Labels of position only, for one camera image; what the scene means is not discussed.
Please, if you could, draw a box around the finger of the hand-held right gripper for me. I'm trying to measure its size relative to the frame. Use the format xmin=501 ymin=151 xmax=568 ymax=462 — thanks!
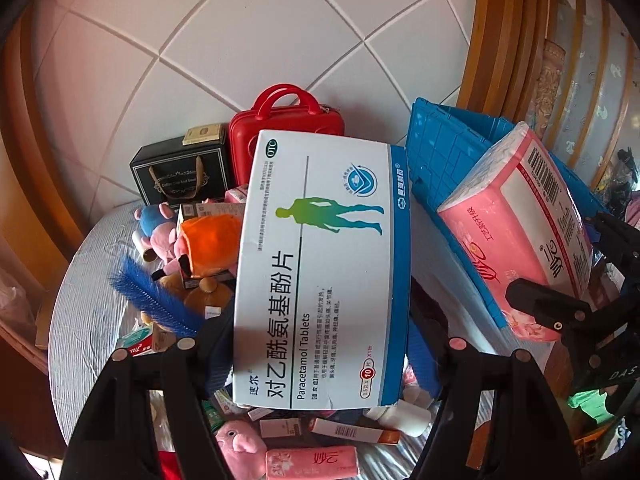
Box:
xmin=591 ymin=211 xmax=640 ymax=266
xmin=505 ymin=278 xmax=598 ymax=335

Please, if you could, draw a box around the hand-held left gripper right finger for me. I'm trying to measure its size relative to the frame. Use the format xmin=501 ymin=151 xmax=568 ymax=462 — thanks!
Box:
xmin=405 ymin=330 xmax=571 ymax=480

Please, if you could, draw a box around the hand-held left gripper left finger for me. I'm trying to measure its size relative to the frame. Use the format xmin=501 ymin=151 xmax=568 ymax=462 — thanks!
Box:
xmin=60 ymin=310 xmax=236 ymax=480

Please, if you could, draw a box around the pink tissue pack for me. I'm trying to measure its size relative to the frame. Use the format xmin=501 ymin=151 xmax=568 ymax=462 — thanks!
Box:
xmin=436 ymin=121 xmax=595 ymax=344

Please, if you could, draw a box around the blue bristle brush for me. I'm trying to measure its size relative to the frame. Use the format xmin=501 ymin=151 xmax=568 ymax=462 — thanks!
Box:
xmin=109 ymin=254 xmax=203 ymax=337

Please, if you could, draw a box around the large white blue medicine box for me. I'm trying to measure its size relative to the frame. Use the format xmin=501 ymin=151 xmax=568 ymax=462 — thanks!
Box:
xmin=231 ymin=129 xmax=412 ymax=409

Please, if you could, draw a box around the blue plastic crate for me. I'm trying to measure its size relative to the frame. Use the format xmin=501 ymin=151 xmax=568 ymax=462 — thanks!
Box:
xmin=404 ymin=97 xmax=610 ymax=332

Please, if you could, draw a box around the green plastic item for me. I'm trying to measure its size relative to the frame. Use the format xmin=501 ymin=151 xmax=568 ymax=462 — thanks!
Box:
xmin=566 ymin=389 xmax=627 ymax=425

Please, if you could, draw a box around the white plastic bottle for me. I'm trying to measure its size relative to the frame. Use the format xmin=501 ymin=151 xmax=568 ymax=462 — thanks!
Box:
xmin=364 ymin=402 xmax=432 ymax=437

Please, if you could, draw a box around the brown bear plush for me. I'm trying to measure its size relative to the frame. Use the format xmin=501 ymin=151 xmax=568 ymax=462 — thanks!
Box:
xmin=152 ymin=270 xmax=234 ymax=322

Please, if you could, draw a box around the small green bottle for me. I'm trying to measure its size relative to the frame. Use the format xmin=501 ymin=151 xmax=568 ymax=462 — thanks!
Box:
xmin=202 ymin=399 xmax=227 ymax=434

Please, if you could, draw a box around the red white medicine box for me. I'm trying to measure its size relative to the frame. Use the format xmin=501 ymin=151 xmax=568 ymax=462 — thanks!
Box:
xmin=116 ymin=324 xmax=177 ymax=357

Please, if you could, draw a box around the pink round plush toy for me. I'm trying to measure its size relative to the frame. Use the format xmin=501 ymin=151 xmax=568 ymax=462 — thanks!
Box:
xmin=215 ymin=420 xmax=267 ymax=479

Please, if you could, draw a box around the pink white slim box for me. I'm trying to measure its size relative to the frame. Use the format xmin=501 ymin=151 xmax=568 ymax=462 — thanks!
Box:
xmin=259 ymin=418 xmax=312 ymax=439

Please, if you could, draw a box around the orange white slim box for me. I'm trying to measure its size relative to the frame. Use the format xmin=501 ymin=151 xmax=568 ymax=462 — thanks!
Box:
xmin=307 ymin=417 xmax=402 ymax=447

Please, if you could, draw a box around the orange pink plush toy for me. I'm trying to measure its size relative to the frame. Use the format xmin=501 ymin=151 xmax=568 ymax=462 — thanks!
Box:
xmin=176 ymin=214 xmax=242 ymax=279

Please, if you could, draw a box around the small pink tissue packet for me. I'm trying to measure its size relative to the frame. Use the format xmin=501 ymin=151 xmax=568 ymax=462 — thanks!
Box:
xmin=264 ymin=445 xmax=361 ymax=480

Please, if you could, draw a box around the white box with code label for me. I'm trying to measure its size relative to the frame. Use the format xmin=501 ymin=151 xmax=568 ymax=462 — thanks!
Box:
xmin=176 ymin=201 xmax=247 ymax=222

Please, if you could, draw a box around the blue pink pig plush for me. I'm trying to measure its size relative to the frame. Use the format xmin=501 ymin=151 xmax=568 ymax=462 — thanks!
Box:
xmin=132 ymin=202 xmax=177 ymax=262

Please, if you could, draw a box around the black gift bag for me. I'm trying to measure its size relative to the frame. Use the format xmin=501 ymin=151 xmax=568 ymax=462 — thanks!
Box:
xmin=129 ymin=135 xmax=232 ymax=207

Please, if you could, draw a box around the clear plastic bag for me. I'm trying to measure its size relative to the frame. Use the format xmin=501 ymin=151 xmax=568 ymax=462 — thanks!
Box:
xmin=0 ymin=267 xmax=38 ymax=353

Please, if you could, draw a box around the small gold box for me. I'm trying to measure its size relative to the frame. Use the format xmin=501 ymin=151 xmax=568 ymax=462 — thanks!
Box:
xmin=182 ymin=123 xmax=226 ymax=147

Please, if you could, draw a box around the red toy suitcase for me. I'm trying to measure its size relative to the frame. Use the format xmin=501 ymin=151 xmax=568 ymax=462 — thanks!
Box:
xmin=227 ymin=87 xmax=347 ymax=187

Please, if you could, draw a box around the wooden cabinet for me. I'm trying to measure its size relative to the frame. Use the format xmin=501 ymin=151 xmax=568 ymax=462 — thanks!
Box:
xmin=0 ymin=5 xmax=101 ymax=466

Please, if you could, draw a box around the wooden door frame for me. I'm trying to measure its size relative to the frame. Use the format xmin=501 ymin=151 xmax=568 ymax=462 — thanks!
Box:
xmin=456 ymin=0 xmax=640 ymax=196

